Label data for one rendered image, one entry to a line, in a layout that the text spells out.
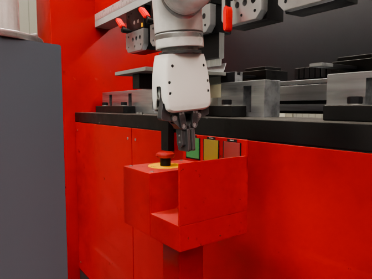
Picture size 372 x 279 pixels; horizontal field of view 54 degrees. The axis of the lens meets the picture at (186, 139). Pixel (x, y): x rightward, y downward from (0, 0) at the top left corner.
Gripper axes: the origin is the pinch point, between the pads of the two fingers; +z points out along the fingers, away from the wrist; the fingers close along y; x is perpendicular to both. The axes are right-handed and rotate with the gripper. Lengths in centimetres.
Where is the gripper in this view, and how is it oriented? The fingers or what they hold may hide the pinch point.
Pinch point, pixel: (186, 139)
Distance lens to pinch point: 65.6
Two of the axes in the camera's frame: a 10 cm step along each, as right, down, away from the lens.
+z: 0.7, 9.9, 1.4
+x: 6.0, 0.7, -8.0
